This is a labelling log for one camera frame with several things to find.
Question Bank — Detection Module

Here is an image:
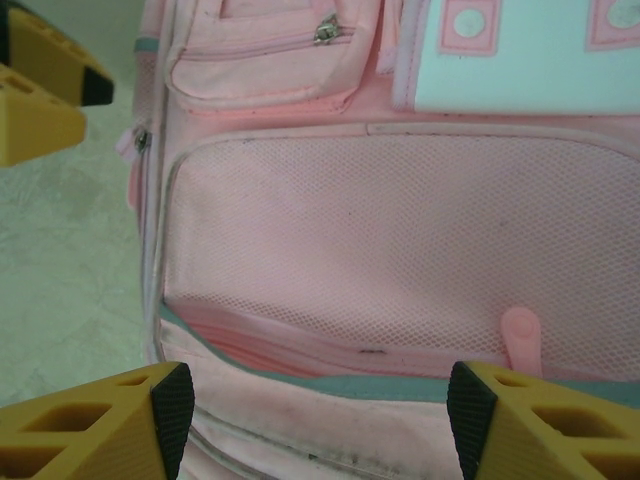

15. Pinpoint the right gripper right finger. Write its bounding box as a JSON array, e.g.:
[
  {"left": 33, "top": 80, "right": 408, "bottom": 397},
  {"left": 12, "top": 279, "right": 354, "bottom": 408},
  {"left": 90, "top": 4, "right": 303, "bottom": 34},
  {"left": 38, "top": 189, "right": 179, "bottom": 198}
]
[{"left": 446, "top": 360, "right": 640, "bottom": 480}]

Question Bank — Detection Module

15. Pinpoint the pink backpack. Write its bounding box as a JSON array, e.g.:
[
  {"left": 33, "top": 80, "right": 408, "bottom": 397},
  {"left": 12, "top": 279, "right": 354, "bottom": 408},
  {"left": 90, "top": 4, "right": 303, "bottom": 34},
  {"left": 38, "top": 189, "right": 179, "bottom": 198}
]
[{"left": 114, "top": 0, "right": 640, "bottom": 480}]

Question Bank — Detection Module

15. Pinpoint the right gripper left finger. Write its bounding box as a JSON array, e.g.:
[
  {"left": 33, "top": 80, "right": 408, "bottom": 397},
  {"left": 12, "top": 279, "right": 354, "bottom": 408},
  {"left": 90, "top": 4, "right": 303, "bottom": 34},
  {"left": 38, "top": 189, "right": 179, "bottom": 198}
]
[{"left": 0, "top": 362, "right": 195, "bottom": 480}]

